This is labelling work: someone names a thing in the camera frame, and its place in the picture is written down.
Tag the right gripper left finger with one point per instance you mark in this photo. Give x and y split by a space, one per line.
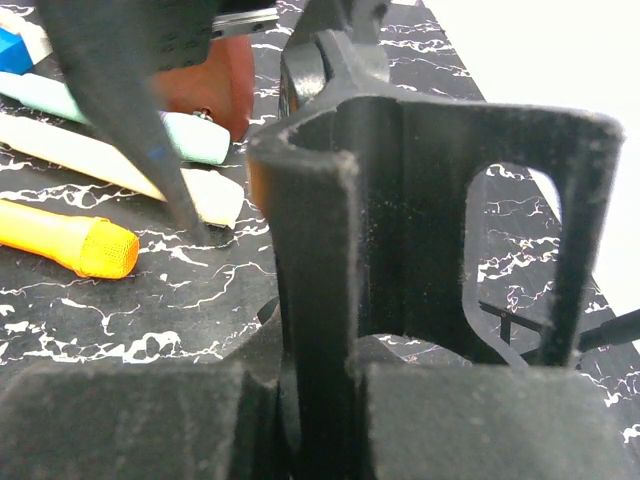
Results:
162 420

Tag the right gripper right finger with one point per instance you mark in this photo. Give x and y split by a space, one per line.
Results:
481 422

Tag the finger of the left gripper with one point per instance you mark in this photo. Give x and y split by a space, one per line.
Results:
108 52

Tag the cream microphone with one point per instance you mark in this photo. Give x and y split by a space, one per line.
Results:
217 199

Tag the orange microphone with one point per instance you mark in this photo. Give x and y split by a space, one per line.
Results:
88 246

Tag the cream mic round stand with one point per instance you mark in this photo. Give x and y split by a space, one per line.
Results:
374 199

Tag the blue and white small object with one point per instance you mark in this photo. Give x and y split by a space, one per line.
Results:
23 43

